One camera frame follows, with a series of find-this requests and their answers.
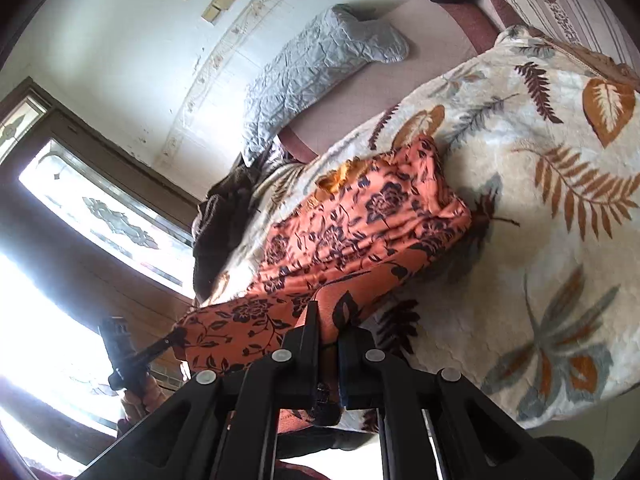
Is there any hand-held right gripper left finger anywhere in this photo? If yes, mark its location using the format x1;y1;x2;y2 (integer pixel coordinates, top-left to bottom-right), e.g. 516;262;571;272
75;299;321;480

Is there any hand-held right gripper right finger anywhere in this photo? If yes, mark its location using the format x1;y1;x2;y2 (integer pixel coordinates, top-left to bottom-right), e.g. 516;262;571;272
336;326;541;480

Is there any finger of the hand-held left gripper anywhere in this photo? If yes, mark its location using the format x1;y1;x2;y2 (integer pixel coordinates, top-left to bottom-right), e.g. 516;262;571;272
129;332;188;366

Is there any orange floral shirt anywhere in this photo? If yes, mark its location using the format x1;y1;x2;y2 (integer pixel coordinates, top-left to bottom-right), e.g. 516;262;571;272
175;135;473;436

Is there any person's left hand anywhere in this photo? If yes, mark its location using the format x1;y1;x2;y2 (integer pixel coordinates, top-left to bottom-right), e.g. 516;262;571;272
117;375;163;422

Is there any wooden stained glass door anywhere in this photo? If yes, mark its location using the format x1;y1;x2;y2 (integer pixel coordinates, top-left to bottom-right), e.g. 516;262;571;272
0;77;201;471

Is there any dark brown garment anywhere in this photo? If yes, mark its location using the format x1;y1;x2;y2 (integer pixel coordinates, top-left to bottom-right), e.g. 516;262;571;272
191;152;281;306

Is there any stained glass transom window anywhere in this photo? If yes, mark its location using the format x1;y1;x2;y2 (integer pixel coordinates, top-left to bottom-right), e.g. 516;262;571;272
0;92;51;161

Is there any leaf print plush blanket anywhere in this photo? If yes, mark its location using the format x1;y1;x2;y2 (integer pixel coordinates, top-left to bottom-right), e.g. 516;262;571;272
197;25;640;431

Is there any grey quilted pillow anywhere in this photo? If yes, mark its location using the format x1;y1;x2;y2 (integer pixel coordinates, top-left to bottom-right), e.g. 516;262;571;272
241;4;411;161

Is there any striped floral cushion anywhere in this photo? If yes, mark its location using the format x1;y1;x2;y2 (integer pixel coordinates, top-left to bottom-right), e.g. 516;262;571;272
472;0;640;73

